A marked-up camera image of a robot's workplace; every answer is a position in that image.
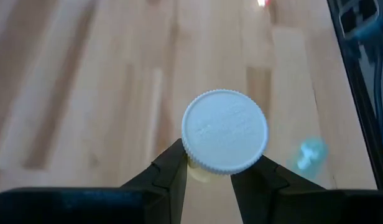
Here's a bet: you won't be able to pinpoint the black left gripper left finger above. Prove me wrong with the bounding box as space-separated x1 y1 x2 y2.
120 138 189 224

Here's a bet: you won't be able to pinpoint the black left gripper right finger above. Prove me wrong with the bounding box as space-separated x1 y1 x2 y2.
230 154 335 224

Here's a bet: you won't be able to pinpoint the yellow medicine bottle white cap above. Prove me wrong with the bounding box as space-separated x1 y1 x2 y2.
181 89 269 184

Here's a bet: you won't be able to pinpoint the teal medicine bottle white cap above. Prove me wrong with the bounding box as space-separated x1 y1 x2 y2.
286 136 330 181

